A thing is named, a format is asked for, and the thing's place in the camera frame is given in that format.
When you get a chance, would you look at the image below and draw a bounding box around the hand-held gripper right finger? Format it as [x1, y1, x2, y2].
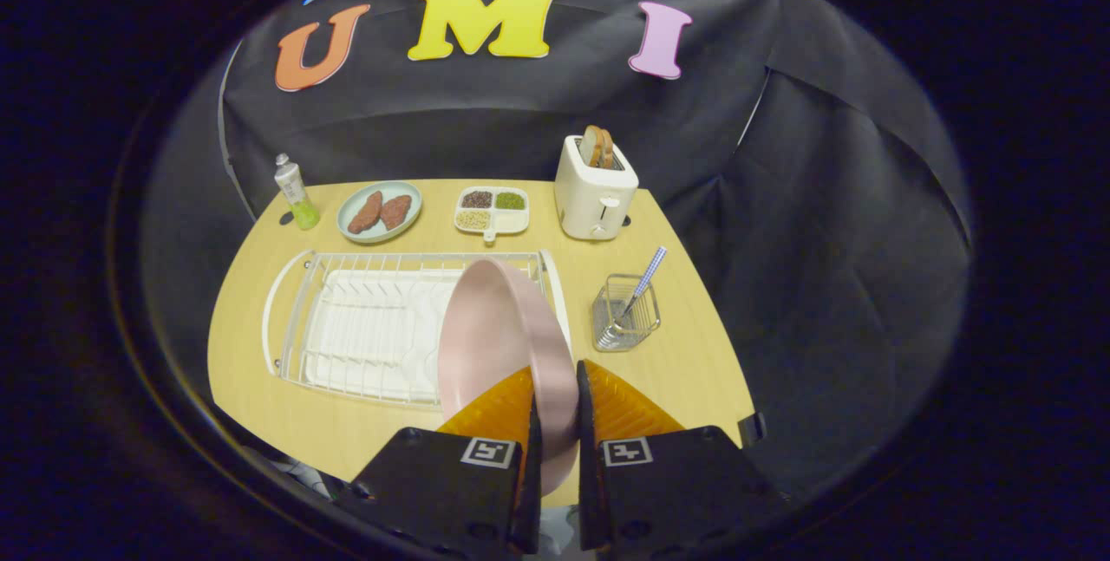
[576, 359, 788, 558]

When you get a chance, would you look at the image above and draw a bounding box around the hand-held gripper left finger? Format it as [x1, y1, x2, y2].
[336, 365, 545, 558]

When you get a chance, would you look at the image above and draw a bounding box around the blue checked handle spoon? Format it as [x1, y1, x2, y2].
[617, 246, 668, 319]

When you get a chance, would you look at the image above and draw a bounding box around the black backdrop cloth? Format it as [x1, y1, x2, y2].
[143, 0, 972, 501]

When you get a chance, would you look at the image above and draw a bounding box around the brown meat piece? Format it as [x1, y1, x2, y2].
[380, 194, 414, 231]
[348, 191, 383, 235]

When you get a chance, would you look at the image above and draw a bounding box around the pink plate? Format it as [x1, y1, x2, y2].
[436, 258, 580, 497]

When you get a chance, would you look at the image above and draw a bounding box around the white wire dish rack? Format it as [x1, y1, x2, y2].
[262, 249, 575, 410]

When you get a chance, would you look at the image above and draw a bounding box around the metal wire basket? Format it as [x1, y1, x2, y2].
[592, 273, 662, 353]

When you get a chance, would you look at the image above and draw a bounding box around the green liquid bottle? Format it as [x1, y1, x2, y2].
[274, 153, 321, 231]

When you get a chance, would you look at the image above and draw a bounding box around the light green plate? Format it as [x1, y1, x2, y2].
[336, 180, 423, 245]

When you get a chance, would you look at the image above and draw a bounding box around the white toaster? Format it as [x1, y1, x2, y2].
[554, 135, 640, 241]

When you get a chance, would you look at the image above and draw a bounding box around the white divided bean dish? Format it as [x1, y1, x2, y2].
[454, 186, 531, 244]

